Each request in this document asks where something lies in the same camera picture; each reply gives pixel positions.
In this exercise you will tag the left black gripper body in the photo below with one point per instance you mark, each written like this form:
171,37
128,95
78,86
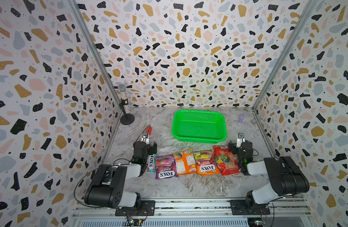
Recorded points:
148,151

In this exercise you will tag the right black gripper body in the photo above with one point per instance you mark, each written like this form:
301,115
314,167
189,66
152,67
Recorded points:
235,150

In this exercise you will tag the teal Fox's candy bag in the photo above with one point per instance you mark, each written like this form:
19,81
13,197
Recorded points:
151,163

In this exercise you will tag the red candy bag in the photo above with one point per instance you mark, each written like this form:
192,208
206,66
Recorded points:
225,160

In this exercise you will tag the purple Fox's candy bag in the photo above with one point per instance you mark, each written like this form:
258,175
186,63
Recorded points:
165,167

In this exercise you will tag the yellow orange Fox's candy bag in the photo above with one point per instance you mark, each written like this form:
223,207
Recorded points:
205,163

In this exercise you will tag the green plastic basket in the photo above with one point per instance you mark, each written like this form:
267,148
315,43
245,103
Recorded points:
199,126

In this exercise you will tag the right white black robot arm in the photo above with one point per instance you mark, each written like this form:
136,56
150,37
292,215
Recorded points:
285,177

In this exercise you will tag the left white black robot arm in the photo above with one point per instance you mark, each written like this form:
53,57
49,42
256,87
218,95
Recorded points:
107,186

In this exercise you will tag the small red block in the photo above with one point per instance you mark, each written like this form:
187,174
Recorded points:
149,130

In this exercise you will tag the black stand with clear tube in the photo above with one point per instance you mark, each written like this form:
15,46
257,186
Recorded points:
127,118

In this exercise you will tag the small purple object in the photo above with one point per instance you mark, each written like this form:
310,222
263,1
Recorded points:
242,117

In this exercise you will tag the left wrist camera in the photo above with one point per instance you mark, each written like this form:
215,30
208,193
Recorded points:
145,138

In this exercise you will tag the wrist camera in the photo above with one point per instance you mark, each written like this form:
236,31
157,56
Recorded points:
241,138
145,138

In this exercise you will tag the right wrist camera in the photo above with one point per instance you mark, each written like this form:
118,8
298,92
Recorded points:
241,138

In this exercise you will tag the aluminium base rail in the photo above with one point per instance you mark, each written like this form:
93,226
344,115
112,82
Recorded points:
200,212

